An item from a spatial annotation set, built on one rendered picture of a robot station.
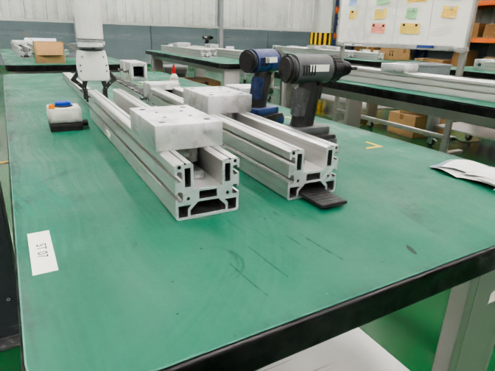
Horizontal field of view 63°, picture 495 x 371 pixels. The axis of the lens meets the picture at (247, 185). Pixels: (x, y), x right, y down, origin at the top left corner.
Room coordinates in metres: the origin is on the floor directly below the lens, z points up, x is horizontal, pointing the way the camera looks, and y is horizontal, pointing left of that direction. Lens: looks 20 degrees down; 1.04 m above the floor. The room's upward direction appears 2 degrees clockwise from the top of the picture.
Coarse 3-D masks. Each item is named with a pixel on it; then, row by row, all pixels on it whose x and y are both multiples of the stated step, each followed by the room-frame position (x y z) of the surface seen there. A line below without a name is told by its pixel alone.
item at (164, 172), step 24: (96, 96) 1.10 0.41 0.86; (120, 96) 1.17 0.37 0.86; (96, 120) 1.12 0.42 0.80; (120, 120) 0.83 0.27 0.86; (120, 144) 0.85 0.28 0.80; (144, 144) 0.67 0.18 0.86; (144, 168) 0.67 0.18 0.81; (168, 168) 0.55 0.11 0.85; (192, 168) 0.54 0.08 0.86; (216, 168) 0.58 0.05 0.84; (168, 192) 0.56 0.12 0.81; (192, 192) 0.54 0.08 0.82; (216, 192) 0.56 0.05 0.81; (192, 216) 0.54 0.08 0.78
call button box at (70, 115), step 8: (72, 104) 1.12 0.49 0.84; (48, 112) 1.04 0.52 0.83; (56, 112) 1.04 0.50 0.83; (64, 112) 1.05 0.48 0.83; (72, 112) 1.06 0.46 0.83; (80, 112) 1.07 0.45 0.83; (48, 120) 1.10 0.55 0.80; (56, 120) 1.04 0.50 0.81; (64, 120) 1.05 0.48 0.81; (72, 120) 1.06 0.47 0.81; (80, 120) 1.07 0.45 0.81; (56, 128) 1.04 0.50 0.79; (64, 128) 1.05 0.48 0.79; (72, 128) 1.06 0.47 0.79; (80, 128) 1.07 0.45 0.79
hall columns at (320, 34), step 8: (320, 0) 9.43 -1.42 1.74; (328, 0) 9.24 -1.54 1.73; (320, 8) 9.41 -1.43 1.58; (328, 8) 9.25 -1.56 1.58; (320, 16) 9.18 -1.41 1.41; (328, 16) 9.26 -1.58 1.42; (312, 24) 9.39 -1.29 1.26; (320, 24) 9.17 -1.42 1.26; (328, 24) 9.27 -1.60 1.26; (312, 32) 9.34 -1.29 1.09; (320, 32) 9.15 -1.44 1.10; (328, 32) 9.28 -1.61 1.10; (312, 40) 9.32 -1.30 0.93; (320, 40) 9.16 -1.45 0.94; (328, 40) 9.27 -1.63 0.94
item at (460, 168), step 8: (448, 160) 0.84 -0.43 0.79; (456, 160) 0.84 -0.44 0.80; (464, 160) 0.83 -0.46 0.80; (440, 168) 0.80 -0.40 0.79; (448, 168) 0.80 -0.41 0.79; (456, 168) 0.78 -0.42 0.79; (464, 168) 0.78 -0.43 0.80; (472, 168) 0.79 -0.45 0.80; (480, 168) 0.79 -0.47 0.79; (488, 168) 0.79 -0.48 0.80; (456, 176) 0.76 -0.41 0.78; (464, 176) 0.76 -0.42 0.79; (472, 176) 0.75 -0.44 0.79; (480, 176) 0.73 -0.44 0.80; (488, 176) 0.73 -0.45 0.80
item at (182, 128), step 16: (144, 112) 0.69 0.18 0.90; (160, 112) 0.70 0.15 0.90; (176, 112) 0.70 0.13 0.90; (192, 112) 0.71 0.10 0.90; (144, 128) 0.64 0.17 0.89; (160, 128) 0.59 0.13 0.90; (176, 128) 0.60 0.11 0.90; (192, 128) 0.62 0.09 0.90; (208, 128) 0.63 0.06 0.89; (160, 144) 0.59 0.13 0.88; (176, 144) 0.60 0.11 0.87; (192, 144) 0.62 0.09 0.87; (208, 144) 0.63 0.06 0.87; (192, 160) 0.63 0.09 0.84
